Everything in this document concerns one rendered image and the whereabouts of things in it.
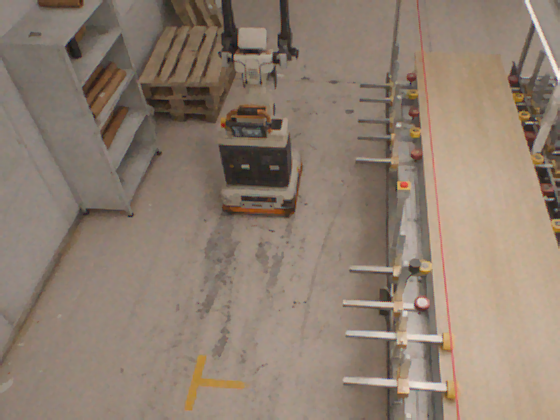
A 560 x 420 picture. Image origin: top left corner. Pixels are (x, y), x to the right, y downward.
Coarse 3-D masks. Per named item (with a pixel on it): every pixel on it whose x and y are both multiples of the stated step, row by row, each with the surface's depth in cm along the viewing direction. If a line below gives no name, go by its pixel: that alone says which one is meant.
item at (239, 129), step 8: (232, 120) 368; (232, 128) 364; (240, 128) 363; (248, 128) 362; (256, 128) 361; (264, 128) 367; (240, 136) 374; (248, 136) 374; (256, 136) 373; (264, 136) 372
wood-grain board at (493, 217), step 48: (432, 96) 386; (480, 96) 384; (480, 144) 346; (432, 192) 315; (480, 192) 314; (528, 192) 314; (432, 240) 289; (480, 240) 288; (528, 240) 288; (480, 288) 266; (528, 288) 266; (480, 336) 247; (528, 336) 247; (480, 384) 231; (528, 384) 230
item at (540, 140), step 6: (558, 0) 147; (558, 84) 307; (558, 90) 307; (558, 96) 310; (552, 102) 315; (558, 102) 313; (552, 108) 317; (558, 108) 316; (546, 114) 323; (552, 114) 320; (546, 120) 324; (552, 120) 323; (540, 126) 332; (546, 126) 327; (540, 132) 332; (546, 132) 330; (540, 138) 334; (546, 138) 334; (534, 144) 341; (540, 144) 338; (534, 150) 342; (540, 150) 341
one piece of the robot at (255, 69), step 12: (240, 60) 367; (252, 60) 366; (264, 60) 365; (276, 60) 371; (252, 72) 373; (264, 72) 371; (252, 84) 379; (264, 84) 381; (252, 96) 394; (264, 96) 393
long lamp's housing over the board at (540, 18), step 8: (528, 0) 166; (536, 0) 160; (544, 0) 156; (552, 0) 155; (536, 8) 159; (544, 8) 154; (552, 8) 151; (536, 16) 158; (544, 16) 153; (552, 16) 149; (544, 24) 151; (552, 24) 147; (544, 32) 150; (552, 32) 146; (552, 40) 144; (552, 48) 143; (552, 56) 143
